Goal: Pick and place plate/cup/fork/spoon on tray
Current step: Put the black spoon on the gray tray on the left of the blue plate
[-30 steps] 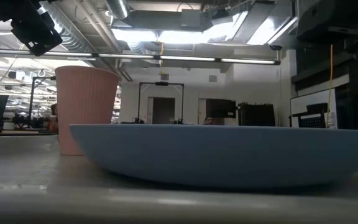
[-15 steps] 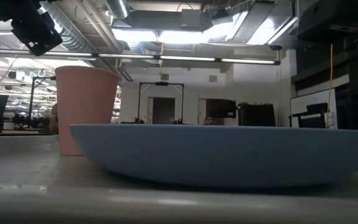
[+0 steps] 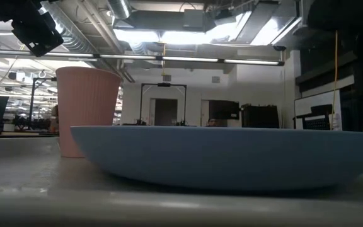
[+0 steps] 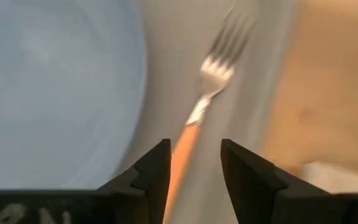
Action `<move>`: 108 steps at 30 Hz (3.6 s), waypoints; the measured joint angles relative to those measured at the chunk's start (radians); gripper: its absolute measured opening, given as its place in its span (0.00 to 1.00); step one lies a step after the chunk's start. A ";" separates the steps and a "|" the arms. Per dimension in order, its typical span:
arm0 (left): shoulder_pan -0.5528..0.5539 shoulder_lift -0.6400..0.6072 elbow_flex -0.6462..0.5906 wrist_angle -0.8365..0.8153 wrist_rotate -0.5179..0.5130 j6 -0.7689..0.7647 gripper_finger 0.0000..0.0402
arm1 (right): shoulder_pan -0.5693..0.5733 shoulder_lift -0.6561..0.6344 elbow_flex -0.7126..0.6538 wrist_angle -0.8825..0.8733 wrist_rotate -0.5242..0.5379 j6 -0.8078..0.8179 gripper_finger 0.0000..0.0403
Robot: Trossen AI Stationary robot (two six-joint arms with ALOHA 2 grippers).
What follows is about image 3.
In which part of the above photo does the long LED light bar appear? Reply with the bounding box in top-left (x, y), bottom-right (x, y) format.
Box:
top-left (0, 49), bottom-right (285, 67)

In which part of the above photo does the rectangular grey duct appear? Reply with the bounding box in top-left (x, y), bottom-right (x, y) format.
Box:
top-left (115, 8), bottom-right (217, 32)

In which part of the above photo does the whiteboard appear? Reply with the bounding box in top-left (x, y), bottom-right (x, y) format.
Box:
top-left (294, 90), bottom-right (343, 131)

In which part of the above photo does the black cabinet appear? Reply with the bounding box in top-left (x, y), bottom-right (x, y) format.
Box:
top-left (240, 103), bottom-right (280, 129)

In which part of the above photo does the black wall monitor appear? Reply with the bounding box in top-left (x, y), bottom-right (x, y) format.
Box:
top-left (209, 100), bottom-right (241, 120)

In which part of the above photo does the ribbed silver duct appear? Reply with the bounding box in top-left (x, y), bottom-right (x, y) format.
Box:
top-left (41, 0), bottom-right (129, 84)

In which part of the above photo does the black gantry frame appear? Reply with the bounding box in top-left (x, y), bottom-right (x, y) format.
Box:
top-left (139, 82), bottom-right (188, 127)
top-left (29, 77), bottom-right (58, 122)

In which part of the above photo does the blue bowl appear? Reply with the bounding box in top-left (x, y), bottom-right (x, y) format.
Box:
top-left (70, 125), bottom-right (363, 192)

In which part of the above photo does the round silver duct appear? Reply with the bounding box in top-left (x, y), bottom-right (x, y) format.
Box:
top-left (107, 0), bottom-right (132, 20)

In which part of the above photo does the pink ribbed cup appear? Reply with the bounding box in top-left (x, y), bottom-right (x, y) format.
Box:
top-left (55, 66), bottom-right (123, 158)

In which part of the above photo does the black wire cart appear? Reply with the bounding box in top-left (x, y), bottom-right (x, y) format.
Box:
top-left (293, 103), bottom-right (334, 131)

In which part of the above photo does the grey door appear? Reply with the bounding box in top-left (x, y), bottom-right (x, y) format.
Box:
top-left (154, 98), bottom-right (178, 127)

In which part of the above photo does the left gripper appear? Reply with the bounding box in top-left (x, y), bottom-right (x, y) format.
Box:
top-left (11, 12), bottom-right (64, 58)

